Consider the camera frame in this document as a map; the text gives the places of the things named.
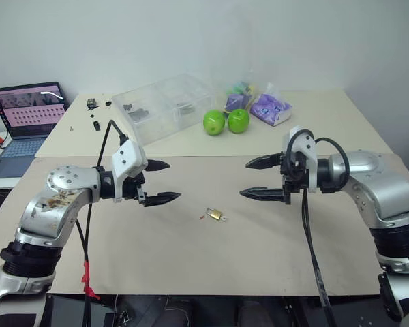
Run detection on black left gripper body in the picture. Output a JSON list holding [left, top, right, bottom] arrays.
[[122, 171, 148, 207]]

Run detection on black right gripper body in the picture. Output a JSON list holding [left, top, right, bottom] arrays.
[[279, 150, 309, 206]]

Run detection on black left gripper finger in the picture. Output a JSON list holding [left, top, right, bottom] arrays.
[[143, 191, 183, 209], [146, 159, 172, 173]]

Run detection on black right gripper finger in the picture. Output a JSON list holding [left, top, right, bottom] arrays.
[[239, 187, 287, 205], [244, 151, 285, 170]]

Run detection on green apple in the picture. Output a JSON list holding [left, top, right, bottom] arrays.
[[226, 108, 252, 134], [202, 109, 227, 137]]

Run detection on small brass padlock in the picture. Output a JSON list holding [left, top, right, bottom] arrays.
[[205, 206, 223, 221]]

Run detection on purple tissue pack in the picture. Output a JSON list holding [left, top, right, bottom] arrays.
[[249, 82, 293, 128]]

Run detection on clear plastic organizer box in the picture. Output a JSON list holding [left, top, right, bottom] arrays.
[[111, 73, 217, 147]]

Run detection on black parts in organizer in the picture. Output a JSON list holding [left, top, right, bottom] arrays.
[[123, 102, 149, 123]]

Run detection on clear bag of colourful items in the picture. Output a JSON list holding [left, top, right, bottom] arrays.
[[222, 69, 260, 115]]

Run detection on black glossy box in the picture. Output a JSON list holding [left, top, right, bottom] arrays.
[[46, 294, 117, 327]]

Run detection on open laptop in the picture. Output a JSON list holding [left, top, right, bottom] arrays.
[[0, 80, 70, 178]]

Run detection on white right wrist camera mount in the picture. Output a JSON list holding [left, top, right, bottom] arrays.
[[282, 125, 320, 194]]

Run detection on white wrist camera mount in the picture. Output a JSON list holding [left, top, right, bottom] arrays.
[[282, 125, 320, 194], [110, 139, 149, 204]]

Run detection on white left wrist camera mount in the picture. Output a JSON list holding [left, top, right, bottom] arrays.
[[110, 139, 149, 204]]

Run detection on black cable with red tape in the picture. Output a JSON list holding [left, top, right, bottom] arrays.
[[74, 119, 129, 327]]

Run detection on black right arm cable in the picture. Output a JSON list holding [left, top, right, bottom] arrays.
[[286, 128, 351, 327]]

